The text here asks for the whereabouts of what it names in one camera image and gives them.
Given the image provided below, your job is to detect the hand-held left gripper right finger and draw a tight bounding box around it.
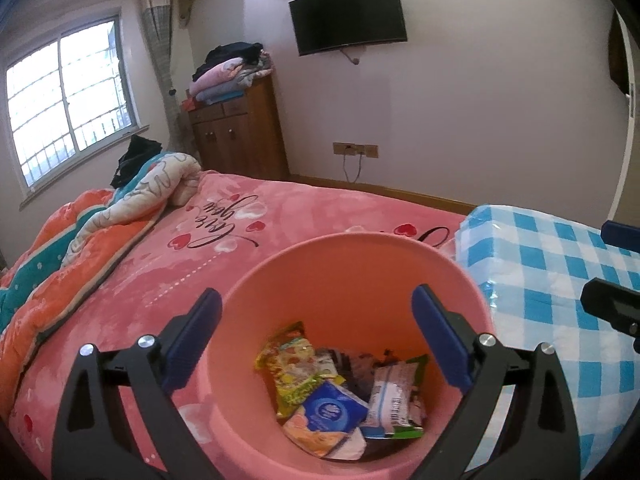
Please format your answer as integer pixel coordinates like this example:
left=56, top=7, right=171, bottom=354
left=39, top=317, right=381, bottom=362
left=410, top=283, right=582, bottom=480

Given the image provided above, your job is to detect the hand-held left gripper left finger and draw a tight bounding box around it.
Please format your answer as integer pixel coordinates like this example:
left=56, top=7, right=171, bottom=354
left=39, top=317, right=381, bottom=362
left=51, top=287, right=223, bottom=480

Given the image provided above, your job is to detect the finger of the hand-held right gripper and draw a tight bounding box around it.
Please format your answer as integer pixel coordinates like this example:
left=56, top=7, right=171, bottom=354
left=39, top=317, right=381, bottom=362
left=580, top=276, right=640, bottom=339
left=601, top=219, right=640, bottom=253

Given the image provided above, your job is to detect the green white small packet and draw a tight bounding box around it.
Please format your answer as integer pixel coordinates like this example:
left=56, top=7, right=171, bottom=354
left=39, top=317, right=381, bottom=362
left=361, top=355, right=431, bottom=440

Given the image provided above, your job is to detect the black coffee packet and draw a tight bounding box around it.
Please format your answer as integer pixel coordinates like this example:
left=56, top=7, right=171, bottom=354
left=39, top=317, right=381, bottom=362
left=320, top=346, right=397, bottom=402

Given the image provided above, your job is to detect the yellow green noodle packet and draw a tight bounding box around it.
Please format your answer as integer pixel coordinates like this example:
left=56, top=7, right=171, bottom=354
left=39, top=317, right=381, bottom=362
left=255, top=321, right=342, bottom=419

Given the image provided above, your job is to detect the pink plastic bucket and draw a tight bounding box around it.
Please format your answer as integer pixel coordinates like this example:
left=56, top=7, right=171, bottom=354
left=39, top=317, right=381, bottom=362
left=196, top=231, right=497, bottom=480

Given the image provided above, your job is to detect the peach orange packet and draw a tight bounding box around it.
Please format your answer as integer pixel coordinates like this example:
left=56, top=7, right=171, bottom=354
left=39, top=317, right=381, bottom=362
left=281, top=404, right=368, bottom=462

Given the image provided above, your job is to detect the blue white checkered tablecloth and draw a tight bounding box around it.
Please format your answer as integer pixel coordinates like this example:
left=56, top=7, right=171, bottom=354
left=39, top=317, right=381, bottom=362
left=442, top=203, right=640, bottom=479

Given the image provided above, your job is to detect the orange teal patterned quilt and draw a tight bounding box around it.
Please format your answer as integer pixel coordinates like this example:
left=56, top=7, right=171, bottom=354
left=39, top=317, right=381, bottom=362
left=0, top=151, right=204, bottom=363

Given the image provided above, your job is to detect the pink printed bed sheet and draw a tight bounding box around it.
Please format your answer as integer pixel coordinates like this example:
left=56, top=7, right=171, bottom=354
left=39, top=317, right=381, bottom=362
left=0, top=169, right=475, bottom=480

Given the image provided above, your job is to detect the black garment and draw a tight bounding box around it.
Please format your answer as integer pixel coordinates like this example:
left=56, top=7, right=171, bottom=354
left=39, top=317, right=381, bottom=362
left=109, top=134, right=164, bottom=189

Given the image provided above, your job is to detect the brown wooden cabinet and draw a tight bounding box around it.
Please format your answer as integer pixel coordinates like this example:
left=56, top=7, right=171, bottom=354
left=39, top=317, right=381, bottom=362
left=186, top=66, right=292, bottom=182

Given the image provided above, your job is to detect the pile of folded clothes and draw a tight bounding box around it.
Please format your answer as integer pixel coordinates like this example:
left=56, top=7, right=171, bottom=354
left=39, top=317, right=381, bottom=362
left=188, top=41, right=276, bottom=107

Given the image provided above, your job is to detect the barred window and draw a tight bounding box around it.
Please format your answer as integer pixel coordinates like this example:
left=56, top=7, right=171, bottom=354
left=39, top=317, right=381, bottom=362
left=4, top=6, right=139, bottom=192

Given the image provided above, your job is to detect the grey checked curtain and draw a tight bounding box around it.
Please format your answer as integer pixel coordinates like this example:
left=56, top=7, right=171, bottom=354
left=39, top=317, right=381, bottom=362
left=140, top=0, right=202, bottom=171

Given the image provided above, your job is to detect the socket power cable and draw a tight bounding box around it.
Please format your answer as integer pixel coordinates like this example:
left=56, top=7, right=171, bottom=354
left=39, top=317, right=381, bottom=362
left=343, top=152, right=364, bottom=184

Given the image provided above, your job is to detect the wall socket plate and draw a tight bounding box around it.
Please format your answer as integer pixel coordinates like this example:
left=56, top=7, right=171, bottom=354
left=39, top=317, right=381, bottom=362
left=332, top=142, right=380, bottom=159

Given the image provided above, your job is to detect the wall-mounted black television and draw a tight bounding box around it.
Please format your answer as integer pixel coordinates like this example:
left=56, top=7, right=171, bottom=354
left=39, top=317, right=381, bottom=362
left=288, top=0, right=409, bottom=58

